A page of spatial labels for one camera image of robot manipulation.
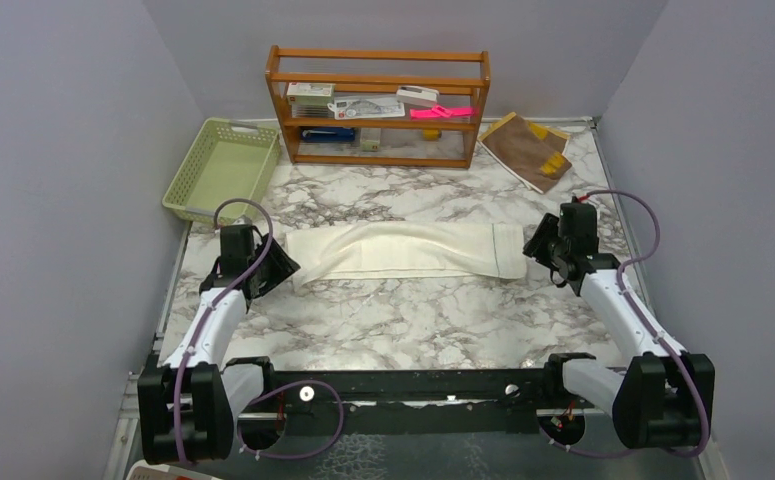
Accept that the white towel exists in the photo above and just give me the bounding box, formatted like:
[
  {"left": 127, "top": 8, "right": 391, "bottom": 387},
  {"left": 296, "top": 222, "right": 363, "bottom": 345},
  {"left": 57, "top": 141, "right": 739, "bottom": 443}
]
[{"left": 285, "top": 221, "right": 528, "bottom": 288}]

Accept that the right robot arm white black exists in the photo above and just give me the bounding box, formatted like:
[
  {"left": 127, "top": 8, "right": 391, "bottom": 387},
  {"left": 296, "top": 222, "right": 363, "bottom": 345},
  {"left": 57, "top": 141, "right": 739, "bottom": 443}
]
[{"left": 523, "top": 198, "right": 716, "bottom": 455}]

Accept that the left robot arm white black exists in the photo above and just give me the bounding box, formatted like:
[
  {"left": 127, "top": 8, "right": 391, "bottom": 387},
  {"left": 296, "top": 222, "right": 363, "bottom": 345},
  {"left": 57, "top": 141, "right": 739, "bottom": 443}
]
[{"left": 137, "top": 225, "right": 299, "bottom": 464}]

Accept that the brown yellow cloth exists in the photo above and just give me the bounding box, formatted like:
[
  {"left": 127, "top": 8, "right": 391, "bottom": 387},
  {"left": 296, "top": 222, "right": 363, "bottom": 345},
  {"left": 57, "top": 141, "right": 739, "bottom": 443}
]
[{"left": 479, "top": 112, "right": 572, "bottom": 194}]

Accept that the green plastic basket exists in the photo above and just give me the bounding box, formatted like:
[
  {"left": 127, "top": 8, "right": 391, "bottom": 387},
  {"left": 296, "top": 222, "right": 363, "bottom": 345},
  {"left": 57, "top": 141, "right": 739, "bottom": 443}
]
[{"left": 162, "top": 118, "right": 281, "bottom": 225}]

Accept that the blue object lower shelf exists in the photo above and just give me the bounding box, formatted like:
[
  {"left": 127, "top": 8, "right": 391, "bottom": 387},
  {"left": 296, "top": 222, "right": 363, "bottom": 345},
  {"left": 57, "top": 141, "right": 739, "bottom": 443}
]
[{"left": 300, "top": 126, "right": 356, "bottom": 143}]

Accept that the small green white box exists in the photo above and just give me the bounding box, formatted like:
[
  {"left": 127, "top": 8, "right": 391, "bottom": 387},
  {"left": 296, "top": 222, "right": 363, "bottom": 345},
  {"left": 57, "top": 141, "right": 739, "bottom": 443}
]
[{"left": 358, "top": 128, "right": 382, "bottom": 152}]

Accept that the yellow object lower shelf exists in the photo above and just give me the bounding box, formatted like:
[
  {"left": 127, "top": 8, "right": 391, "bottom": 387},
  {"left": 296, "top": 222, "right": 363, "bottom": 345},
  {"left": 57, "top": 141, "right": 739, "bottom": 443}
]
[{"left": 421, "top": 129, "right": 442, "bottom": 141}]

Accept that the wooden shelf rack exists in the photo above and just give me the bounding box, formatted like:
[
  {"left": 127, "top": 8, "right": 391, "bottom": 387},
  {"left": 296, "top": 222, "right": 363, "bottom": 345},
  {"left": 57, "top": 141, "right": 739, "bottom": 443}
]
[{"left": 264, "top": 45, "right": 492, "bottom": 169}]

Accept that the pink tool on shelf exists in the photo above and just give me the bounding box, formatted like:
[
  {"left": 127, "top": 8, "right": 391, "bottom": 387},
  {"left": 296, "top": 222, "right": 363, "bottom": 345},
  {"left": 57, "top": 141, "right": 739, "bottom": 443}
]
[{"left": 410, "top": 105, "right": 475, "bottom": 120}]

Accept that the white box red label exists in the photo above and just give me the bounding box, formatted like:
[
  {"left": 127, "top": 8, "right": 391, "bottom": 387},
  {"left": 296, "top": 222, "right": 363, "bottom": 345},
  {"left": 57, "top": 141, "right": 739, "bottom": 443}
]
[{"left": 286, "top": 82, "right": 335, "bottom": 102}]

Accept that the ruler set package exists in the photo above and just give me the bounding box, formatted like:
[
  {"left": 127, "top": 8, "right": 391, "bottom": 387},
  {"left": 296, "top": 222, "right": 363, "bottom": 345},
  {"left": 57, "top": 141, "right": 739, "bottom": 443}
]
[{"left": 327, "top": 95, "right": 406, "bottom": 120}]

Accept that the white device on shelf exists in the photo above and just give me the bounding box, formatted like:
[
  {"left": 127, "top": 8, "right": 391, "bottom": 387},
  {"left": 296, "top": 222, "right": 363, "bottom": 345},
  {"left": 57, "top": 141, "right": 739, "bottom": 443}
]
[{"left": 395, "top": 85, "right": 439, "bottom": 108}]

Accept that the white red object bottom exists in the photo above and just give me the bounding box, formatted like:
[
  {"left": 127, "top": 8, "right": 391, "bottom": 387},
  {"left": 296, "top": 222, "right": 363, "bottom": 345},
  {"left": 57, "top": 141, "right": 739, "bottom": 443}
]
[{"left": 125, "top": 460, "right": 220, "bottom": 480}]

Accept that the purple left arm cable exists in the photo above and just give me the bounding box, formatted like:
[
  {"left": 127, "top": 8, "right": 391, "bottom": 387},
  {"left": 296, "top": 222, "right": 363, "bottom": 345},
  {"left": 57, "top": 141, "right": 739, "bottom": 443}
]
[{"left": 172, "top": 197, "right": 347, "bottom": 465}]

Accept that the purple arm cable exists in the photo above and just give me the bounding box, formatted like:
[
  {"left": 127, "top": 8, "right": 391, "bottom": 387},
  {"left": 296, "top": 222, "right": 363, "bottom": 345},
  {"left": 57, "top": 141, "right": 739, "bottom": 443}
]
[
  {"left": 537, "top": 189, "right": 712, "bottom": 460},
  {"left": 172, "top": 197, "right": 347, "bottom": 465}
]

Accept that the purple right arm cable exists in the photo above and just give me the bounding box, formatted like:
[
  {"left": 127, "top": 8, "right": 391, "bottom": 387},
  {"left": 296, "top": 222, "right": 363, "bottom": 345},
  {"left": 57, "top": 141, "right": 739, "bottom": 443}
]
[{"left": 537, "top": 189, "right": 712, "bottom": 460}]

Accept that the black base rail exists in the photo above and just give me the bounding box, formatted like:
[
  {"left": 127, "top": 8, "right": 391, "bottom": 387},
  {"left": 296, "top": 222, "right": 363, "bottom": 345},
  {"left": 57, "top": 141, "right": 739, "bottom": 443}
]
[{"left": 238, "top": 368, "right": 592, "bottom": 436}]

